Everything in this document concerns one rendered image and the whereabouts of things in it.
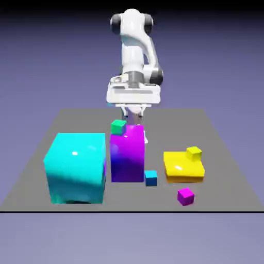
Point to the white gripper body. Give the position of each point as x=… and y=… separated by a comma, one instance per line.
x=133, y=94

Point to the large magenta box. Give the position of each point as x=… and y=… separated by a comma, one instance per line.
x=127, y=154

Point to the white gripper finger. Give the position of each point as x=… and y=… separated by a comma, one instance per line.
x=142, y=111
x=124, y=112

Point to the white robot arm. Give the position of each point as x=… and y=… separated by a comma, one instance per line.
x=132, y=41

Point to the small magenta cube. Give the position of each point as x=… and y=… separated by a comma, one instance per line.
x=185, y=196

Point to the small green cube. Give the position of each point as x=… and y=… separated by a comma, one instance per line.
x=118, y=127

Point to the small blue cube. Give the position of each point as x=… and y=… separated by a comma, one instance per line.
x=151, y=178

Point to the large yellow box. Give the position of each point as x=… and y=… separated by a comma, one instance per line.
x=183, y=167

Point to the small yellow cube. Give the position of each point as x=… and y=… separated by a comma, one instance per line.
x=194, y=153

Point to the large cyan box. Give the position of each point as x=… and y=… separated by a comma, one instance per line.
x=75, y=167

